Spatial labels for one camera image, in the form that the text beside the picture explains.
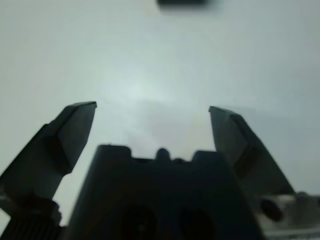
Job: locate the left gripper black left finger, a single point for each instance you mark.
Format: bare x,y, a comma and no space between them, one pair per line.
50,150

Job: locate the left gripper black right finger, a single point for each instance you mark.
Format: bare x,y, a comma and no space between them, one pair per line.
250,160

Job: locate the black printed box lid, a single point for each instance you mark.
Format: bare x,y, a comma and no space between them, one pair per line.
183,2

